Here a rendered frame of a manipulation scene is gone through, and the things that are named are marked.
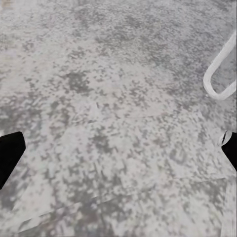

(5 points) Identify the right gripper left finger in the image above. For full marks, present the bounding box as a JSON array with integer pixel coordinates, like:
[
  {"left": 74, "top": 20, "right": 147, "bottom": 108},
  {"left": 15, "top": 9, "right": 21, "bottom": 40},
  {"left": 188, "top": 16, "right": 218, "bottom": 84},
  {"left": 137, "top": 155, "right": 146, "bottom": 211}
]
[{"left": 0, "top": 131, "right": 26, "bottom": 190}]

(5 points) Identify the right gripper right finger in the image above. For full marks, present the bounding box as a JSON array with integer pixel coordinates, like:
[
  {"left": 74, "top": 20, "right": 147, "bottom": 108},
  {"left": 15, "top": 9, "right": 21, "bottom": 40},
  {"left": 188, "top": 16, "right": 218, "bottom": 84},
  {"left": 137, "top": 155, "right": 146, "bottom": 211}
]
[{"left": 218, "top": 131, "right": 237, "bottom": 171}]

